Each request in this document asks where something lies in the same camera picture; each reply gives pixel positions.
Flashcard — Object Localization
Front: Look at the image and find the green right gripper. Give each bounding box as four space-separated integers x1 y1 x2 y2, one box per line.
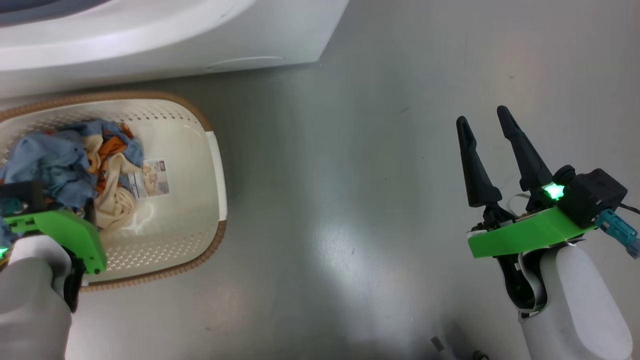
456 105 598 259

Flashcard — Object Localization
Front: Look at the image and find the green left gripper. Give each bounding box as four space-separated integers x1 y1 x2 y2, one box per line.
4 198 107 275

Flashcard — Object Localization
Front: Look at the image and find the plain cream garment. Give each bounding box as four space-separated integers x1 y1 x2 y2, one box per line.
82 135 138 233

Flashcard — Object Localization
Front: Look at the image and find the blue orange patterned garment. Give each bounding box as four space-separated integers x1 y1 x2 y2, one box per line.
0 119 146 246

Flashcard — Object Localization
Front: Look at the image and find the white front-load washing machine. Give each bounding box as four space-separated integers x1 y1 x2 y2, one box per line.
0 0 350 98

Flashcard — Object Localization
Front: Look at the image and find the paper product label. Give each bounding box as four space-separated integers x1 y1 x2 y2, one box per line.
127 160 171 198

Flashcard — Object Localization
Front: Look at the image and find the cream perforated basket brown rim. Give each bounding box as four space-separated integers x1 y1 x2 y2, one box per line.
0 91 228 293

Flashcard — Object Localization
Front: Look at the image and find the teal cable connector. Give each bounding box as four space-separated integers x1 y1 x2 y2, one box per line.
595 209 640 258
0 197 27 217

